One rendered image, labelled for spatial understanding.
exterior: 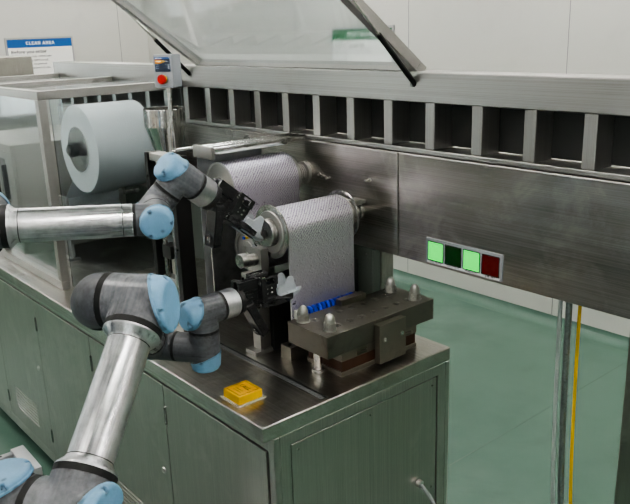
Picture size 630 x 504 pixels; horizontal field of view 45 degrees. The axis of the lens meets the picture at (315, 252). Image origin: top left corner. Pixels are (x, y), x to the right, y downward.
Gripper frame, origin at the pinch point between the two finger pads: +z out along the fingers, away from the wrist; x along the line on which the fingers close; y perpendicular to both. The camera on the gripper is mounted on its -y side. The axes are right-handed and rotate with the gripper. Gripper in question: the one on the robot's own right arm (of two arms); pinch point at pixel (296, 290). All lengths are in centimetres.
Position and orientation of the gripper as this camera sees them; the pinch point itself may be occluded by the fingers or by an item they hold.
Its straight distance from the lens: 205.9
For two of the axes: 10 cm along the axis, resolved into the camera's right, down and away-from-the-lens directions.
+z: 7.6, -2.1, 6.2
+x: -6.5, -2.0, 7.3
